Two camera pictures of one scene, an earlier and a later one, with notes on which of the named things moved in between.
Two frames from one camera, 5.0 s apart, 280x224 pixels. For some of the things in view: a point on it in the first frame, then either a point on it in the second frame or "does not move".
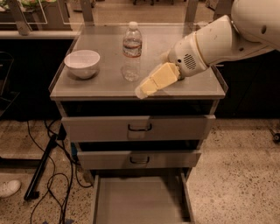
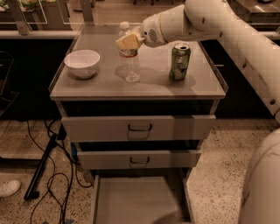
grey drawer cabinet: x=141 y=150 does not move
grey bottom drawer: x=141 y=199 does not move
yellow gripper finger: x=168 y=73 -> x=129 y=41
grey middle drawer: x=142 y=159 does not move
